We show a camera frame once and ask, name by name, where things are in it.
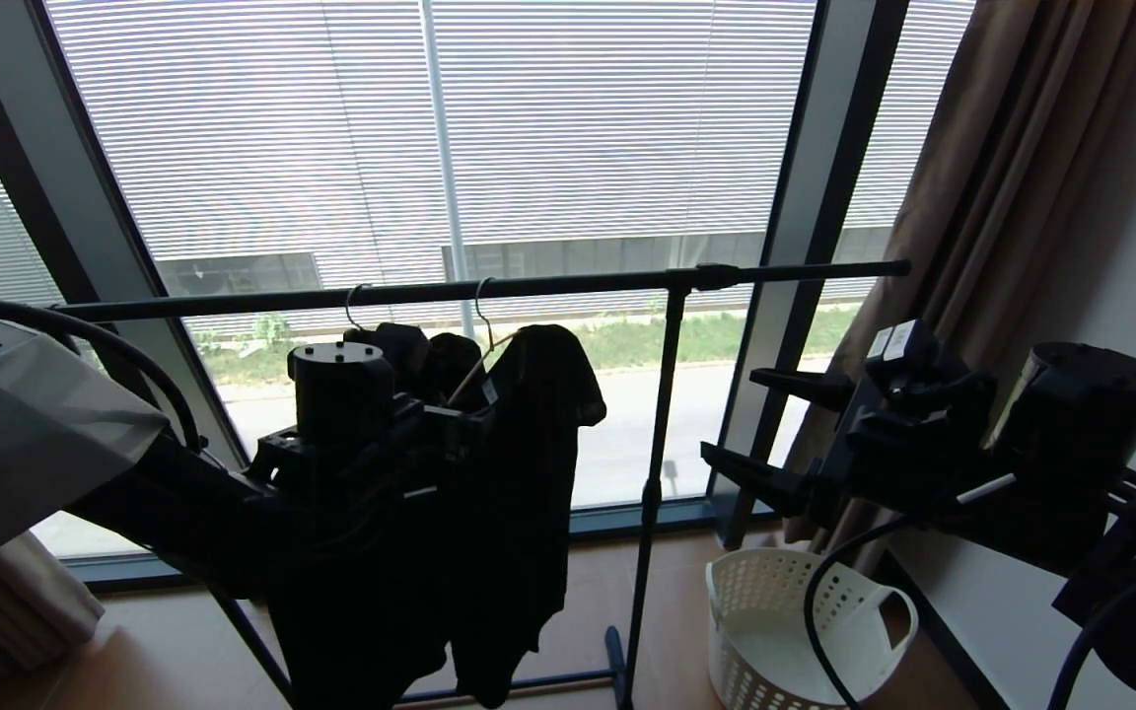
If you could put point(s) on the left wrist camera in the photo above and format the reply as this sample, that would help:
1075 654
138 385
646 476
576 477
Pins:
390 350

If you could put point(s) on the white laundry basket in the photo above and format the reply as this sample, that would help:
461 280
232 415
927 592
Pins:
805 631

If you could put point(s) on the black clothes rack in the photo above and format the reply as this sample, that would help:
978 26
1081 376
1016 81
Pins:
578 286

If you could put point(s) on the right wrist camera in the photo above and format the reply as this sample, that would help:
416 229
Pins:
923 365

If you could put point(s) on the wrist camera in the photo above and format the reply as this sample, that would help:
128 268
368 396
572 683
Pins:
923 365
390 350

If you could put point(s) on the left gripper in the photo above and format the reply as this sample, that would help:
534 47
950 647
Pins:
455 434

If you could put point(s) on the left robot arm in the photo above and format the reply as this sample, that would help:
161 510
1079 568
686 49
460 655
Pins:
26 434

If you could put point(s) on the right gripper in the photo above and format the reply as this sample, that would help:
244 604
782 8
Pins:
893 463

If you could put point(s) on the brown curtain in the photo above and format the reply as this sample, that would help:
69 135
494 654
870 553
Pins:
1002 148
6 602

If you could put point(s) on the black garment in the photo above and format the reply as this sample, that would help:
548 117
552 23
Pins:
361 611
529 473

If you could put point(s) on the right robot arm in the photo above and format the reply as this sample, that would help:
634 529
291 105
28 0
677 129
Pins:
1071 414

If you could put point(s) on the pink clothes hanger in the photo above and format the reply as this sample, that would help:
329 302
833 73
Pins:
481 316
351 306

